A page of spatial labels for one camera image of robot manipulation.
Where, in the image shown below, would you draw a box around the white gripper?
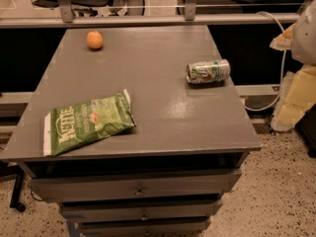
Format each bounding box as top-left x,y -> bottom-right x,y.
270,7 -> 316,131

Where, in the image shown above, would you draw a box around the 7up soda can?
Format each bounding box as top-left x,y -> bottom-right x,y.
187,59 -> 231,85

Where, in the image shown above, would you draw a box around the grey drawer cabinet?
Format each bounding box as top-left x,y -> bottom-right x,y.
2,26 -> 260,237

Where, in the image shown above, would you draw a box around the orange fruit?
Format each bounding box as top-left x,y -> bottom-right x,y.
87,31 -> 103,49

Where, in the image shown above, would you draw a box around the grey metal railing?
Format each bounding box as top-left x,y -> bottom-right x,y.
0,0 -> 312,29

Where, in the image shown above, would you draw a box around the green Kettle chips bag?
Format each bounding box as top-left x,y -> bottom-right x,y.
43,89 -> 136,156

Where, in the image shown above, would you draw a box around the black caster leg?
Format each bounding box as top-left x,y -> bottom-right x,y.
0,162 -> 26,212

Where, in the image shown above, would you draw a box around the white cable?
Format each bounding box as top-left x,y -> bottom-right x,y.
243,11 -> 288,113

